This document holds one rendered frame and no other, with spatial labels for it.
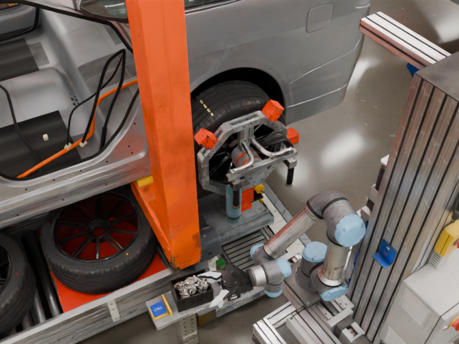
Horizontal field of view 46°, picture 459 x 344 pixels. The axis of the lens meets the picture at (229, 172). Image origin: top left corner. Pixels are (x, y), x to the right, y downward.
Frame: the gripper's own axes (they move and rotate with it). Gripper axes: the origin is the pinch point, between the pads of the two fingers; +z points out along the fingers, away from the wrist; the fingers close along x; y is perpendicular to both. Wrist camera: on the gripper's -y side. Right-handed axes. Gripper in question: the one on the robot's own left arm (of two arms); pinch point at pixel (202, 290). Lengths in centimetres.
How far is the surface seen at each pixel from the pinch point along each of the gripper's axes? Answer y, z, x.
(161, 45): -76, -7, 49
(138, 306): 94, 24, 74
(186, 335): 103, 3, 51
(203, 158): 15, -29, 93
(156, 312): 70, 16, 49
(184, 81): -58, -15, 52
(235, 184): 21, -39, 73
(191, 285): 61, -5, 50
